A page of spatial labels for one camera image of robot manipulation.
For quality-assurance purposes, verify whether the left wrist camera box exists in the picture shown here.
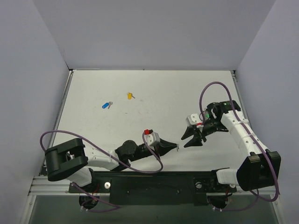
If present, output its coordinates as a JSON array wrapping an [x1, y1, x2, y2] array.
[[142, 129, 161, 147]]

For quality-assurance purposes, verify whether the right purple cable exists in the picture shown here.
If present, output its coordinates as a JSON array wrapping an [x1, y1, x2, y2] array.
[[199, 81, 280, 212]]

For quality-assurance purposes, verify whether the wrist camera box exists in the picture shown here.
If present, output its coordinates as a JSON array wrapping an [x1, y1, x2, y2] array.
[[186, 113, 202, 127], [142, 129, 161, 147]]

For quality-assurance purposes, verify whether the blue tag key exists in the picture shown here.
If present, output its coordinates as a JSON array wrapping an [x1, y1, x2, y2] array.
[[102, 101, 113, 109]]

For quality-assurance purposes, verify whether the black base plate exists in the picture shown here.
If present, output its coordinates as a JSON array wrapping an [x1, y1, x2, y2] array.
[[69, 171, 237, 209]]

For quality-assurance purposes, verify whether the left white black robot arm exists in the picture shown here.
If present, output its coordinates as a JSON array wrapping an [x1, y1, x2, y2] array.
[[45, 135, 177, 192]]

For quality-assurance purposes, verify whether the aluminium frame rail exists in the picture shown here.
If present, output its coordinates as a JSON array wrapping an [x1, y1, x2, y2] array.
[[28, 176, 110, 196]]

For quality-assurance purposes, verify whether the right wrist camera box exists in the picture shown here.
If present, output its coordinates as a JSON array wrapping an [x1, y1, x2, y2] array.
[[186, 113, 202, 127]]

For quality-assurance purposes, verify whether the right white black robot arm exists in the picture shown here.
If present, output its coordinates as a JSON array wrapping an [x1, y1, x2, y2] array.
[[181, 100, 281, 191]]

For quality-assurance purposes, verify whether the yellow tag key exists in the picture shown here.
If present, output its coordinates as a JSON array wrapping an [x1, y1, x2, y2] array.
[[127, 92, 135, 100]]

